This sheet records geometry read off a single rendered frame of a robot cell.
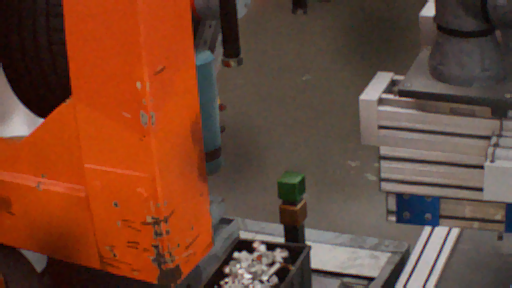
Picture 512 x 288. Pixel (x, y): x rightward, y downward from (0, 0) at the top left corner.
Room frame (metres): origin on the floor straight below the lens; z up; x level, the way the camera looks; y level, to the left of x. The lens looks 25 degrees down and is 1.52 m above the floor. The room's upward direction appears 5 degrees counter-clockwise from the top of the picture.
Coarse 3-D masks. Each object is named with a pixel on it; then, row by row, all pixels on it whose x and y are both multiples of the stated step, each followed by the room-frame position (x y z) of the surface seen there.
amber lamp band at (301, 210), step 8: (304, 200) 1.73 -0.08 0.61; (280, 208) 1.71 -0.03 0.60; (288, 208) 1.71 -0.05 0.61; (296, 208) 1.70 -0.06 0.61; (304, 208) 1.72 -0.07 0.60; (280, 216) 1.71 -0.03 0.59; (288, 216) 1.71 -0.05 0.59; (296, 216) 1.70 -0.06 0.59; (304, 216) 1.72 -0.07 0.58; (288, 224) 1.71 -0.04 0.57; (296, 224) 1.70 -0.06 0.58
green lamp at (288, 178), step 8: (280, 176) 1.73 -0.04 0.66; (288, 176) 1.73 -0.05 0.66; (296, 176) 1.72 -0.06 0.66; (304, 176) 1.73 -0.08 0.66; (280, 184) 1.71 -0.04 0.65; (288, 184) 1.71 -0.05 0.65; (296, 184) 1.70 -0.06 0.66; (304, 184) 1.73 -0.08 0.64; (280, 192) 1.71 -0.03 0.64; (288, 192) 1.71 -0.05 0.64; (296, 192) 1.70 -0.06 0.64; (304, 192) 1.72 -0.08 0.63; (288, 200) 1.71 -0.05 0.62; (296, 200) 1.70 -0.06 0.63
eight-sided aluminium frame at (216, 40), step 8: (200, 24) 2.49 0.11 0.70; (208, 24) 2.49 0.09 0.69; (216, 24) 2.47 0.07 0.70; (200, 32) 2.47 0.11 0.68; (208, 32) 2.49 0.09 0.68; (216, 32) 2.45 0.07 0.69; (200, 40) 2.46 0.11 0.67; (208, 40) 2.48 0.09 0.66; (216, 40) 2.44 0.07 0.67; (200, 48) 2.45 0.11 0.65; (208, 48) 2.43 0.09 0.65; (216, 48) 2.43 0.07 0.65; (216, 56) 2.43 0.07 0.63; (216, 64) 2.42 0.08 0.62; (216, 72) 2.41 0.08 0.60
